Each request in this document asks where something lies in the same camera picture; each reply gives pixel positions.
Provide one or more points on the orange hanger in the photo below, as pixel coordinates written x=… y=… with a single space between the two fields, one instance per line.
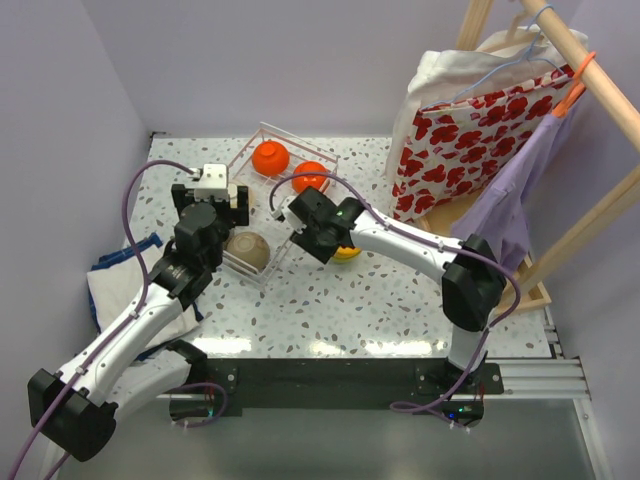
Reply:
x=575 y=91

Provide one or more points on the white wire dish rack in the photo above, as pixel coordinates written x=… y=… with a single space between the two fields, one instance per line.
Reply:
x=241 y=172

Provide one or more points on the yellow orange bowl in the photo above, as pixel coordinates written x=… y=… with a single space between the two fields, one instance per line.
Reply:
x=345 y=254

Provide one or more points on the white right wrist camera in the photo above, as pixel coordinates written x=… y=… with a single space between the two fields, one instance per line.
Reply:
x=284 y=214

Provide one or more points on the white yellow dotted bowl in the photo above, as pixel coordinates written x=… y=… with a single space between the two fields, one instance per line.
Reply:
x=251 y=197

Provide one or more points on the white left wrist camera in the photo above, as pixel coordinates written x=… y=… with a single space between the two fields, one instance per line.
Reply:
x=211 y=183

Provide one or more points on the lavender shirt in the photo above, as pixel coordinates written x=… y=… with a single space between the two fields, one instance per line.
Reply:
x=498 y=214

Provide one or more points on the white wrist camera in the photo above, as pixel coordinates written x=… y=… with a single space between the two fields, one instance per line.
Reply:
x=284 y=214
x=211 y=183

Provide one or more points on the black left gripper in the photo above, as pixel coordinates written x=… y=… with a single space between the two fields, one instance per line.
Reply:
x=181 y=198

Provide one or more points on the white canvas tote bag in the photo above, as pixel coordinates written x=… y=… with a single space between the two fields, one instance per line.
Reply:
x=401 y=129

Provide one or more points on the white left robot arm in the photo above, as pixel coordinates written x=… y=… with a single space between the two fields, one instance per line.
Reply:
x=77 y=406

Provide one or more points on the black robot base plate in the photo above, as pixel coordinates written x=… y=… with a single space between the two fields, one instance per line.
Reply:
x=337 y=384

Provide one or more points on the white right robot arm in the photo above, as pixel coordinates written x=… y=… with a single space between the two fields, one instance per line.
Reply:
x=470 y=279

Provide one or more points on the white blue folded towel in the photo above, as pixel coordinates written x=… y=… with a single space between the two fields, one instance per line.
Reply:
x=113 y=282

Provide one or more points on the blue wire hanger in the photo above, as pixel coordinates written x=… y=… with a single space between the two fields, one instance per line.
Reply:
x=508 y=58

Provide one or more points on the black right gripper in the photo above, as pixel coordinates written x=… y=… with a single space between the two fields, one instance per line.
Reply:
x=323 y=254

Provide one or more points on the beige flower painted bowl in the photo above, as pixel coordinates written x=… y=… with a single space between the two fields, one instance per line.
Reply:
x=251 y=248

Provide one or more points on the red flower tote bag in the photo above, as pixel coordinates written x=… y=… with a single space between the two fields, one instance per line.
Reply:
x=451 y=151

